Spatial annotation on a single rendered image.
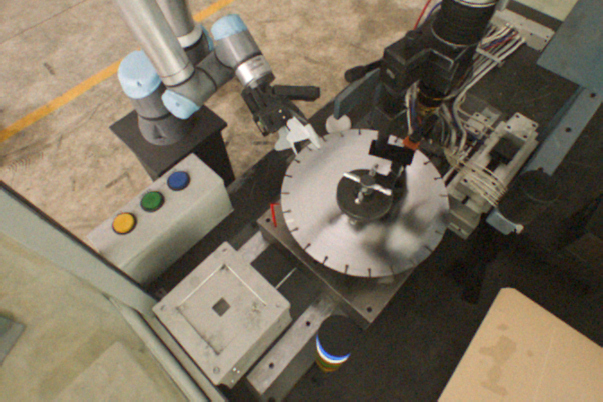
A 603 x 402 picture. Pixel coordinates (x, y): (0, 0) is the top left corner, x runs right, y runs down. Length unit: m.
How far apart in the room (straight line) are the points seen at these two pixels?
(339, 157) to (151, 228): 0.42
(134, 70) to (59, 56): 1.91
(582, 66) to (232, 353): 0.69
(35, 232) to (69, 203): 1.62
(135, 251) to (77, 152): 1.52
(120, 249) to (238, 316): 0.28
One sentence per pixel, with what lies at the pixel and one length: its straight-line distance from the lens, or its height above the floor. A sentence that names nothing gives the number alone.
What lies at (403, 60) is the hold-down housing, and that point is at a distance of 0.56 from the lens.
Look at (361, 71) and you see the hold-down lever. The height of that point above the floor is 1.22.
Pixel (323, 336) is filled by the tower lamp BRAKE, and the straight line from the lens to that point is 0.46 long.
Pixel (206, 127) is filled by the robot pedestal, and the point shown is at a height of 0.75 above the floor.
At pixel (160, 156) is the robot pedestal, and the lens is 1.13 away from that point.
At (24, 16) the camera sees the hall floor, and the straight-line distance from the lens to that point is 3.41.
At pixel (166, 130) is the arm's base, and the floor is 0.80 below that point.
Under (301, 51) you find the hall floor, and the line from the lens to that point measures 2.49.
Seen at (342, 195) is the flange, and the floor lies 0.96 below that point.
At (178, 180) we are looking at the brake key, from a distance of 0.87.
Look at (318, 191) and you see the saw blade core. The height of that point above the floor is 0.95.
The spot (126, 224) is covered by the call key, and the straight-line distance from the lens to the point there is 0.86.
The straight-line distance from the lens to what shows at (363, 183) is 0.71.
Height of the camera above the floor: 1.61
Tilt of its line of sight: 58 degrees down
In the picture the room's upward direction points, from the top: 2 degrees counter-clockwise
